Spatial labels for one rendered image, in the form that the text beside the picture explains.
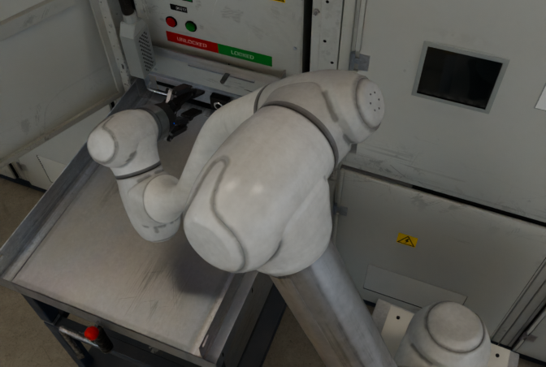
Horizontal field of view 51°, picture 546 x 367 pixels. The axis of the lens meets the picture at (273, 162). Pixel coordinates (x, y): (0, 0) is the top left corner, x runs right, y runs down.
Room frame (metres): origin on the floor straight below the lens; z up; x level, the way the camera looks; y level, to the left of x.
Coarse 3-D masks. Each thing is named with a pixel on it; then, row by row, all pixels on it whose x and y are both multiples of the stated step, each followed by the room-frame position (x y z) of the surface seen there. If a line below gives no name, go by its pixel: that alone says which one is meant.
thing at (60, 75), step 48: (0, 0) 1.19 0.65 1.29; (48, 0) 1.26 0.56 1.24; (96, 0) 1.32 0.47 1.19; (0, 48) 1.16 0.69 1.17; (48, 48) 1.23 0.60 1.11; (96, 48) 1.32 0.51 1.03; (0, 96) 1.12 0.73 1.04; (48, 96) 1.20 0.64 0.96; (96, 96) 1.29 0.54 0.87; (0, 144) 1.08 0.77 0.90
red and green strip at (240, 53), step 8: (168, 32) 1.30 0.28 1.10; (168, 40) 1.30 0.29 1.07; (176, 40) 1.29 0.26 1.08; (184, 40) 1.28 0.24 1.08; (192, 40) 1.27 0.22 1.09; (200, 40) 1.26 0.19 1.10; (200, 48) 1.26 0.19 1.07; (208, 48) 1.25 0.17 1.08; (216, 48) 1.24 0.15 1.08; (224, 48) 1.23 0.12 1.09; (232, 48) 1.22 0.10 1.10; (232, 56) 1.22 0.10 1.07; (240, 56) 1.21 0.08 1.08; (248, 56) 1.20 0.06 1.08; (256, 56) 1.19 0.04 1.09; (264, 56) 1.19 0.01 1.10; (264, 64) 1.19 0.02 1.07
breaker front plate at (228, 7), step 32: (160, 0) 1.30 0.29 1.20; (224, 0) 1.23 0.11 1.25; (256, 0) 1.19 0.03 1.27; (288, 0) 1.16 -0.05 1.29; (160, 32) 1.31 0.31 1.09; (192, 32) 1.27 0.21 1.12; (224, 32) 1.23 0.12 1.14; (256, 32) 1.19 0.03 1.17; (288, 32) 1.16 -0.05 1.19; (160, 64) 1.32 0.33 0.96; (192, 64) 1.27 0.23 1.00; (256, 64) 1.20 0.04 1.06; (288, 64) 1.16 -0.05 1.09
